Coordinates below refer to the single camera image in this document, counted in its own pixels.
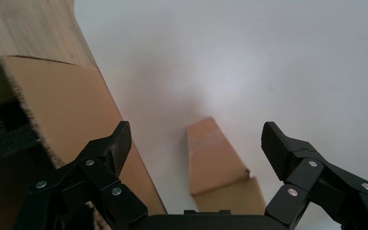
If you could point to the large open cardboard box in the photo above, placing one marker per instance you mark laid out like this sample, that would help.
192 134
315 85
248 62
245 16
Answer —
69 104

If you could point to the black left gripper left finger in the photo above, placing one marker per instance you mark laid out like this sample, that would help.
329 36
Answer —
88 187

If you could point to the wooden plywood board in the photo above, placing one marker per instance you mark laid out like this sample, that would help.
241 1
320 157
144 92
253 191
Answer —
28 28

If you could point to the black foam insert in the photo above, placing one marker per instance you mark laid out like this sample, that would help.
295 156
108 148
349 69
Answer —
3 136

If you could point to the small cardboard box with hole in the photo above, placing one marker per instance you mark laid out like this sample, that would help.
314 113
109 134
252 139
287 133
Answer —
215 162

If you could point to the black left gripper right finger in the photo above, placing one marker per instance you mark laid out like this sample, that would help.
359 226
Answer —
323 181

